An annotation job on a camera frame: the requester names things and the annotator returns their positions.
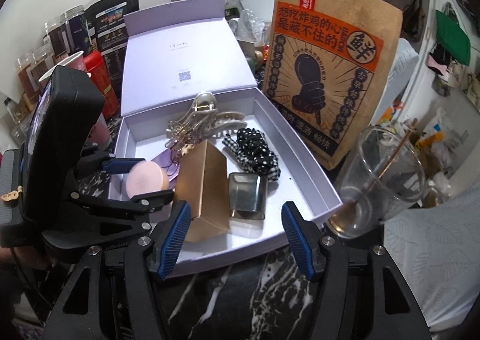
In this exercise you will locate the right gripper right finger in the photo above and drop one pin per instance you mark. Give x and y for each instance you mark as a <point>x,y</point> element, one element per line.
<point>304,241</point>

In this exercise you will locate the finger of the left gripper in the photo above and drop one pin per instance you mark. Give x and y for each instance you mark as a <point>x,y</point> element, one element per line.
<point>146,202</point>
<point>105,162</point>

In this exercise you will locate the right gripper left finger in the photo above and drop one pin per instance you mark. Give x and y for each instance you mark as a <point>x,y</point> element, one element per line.
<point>169,237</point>

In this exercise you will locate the purple signed card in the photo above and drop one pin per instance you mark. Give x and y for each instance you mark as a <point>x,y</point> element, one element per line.
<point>167,163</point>

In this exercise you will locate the gold rectangular box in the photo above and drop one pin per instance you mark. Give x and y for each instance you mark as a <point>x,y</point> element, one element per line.
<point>202,182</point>

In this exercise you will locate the clear gold hair claw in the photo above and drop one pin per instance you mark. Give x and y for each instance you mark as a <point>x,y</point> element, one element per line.
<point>186,132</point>

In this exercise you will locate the black white gingham scrunchie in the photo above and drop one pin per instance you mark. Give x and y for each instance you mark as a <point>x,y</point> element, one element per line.
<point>265,164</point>

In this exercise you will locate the black polka dot scrunchie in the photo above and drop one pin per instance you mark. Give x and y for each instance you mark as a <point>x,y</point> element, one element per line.
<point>254,154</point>

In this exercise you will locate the pearl grey hair claw clip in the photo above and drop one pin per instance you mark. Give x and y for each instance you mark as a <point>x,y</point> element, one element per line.
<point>228,122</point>

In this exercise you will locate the gold stirring stick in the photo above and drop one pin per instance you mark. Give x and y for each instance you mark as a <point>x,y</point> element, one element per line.
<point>385,161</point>

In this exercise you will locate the lavender open gift box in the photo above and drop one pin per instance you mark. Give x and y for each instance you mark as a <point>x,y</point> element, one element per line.
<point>184,77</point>

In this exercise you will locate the clear glass cup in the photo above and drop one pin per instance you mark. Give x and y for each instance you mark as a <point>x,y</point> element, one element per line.
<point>348,225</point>

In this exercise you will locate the red cylindrical tin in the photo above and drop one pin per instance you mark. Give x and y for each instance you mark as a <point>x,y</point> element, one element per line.
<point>97,69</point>

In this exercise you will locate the brown label tall jar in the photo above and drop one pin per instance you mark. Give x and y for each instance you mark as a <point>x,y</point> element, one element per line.
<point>31,67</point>

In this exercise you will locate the clear jar black label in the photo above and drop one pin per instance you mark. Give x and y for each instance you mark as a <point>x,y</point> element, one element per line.
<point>74,26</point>

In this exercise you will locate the black printed pouch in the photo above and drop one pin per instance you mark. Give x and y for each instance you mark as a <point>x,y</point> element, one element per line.
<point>106,20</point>

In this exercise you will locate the kraft paper snack bag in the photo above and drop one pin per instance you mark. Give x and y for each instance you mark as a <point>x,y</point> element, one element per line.
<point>327,67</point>

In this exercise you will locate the green tote bag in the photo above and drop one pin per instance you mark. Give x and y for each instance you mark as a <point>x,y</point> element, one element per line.
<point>452,38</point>

